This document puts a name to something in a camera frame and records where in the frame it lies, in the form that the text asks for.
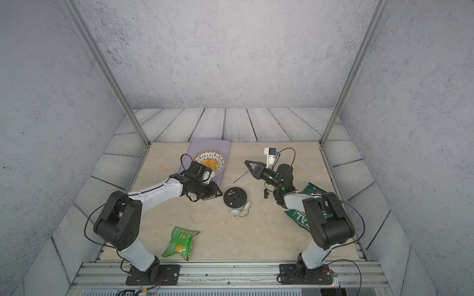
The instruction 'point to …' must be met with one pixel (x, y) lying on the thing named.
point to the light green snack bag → (181, 242)
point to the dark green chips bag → (300, 216)
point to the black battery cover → (266, 193)
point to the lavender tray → (198, 145)
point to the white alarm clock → (235, 198)
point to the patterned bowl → (212, 154)
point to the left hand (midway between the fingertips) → (223, 194)
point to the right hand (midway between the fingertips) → (245, 163)
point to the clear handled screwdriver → (244, 174)
